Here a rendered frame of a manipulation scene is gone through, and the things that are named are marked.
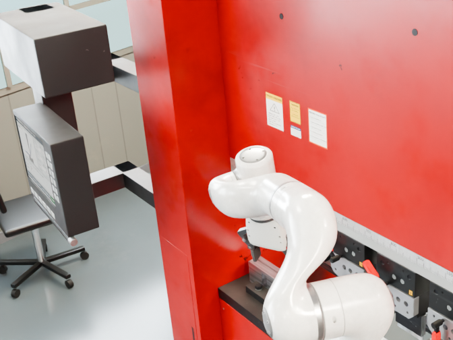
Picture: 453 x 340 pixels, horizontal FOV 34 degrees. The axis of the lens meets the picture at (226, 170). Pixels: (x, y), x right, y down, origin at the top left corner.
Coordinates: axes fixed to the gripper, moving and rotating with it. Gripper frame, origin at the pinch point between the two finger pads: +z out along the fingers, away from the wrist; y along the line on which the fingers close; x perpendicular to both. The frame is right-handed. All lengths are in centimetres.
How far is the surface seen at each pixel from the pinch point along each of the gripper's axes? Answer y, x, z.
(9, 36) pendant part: 123, -51, -25
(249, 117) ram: 44, -70, 9
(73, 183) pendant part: 93, -29, 18
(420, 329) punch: -26, -31, 49
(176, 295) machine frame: 80, -47, 87
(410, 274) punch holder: -23.2, -32.6, 29.2
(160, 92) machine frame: 73, -62, -2
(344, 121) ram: 1, -52, -6
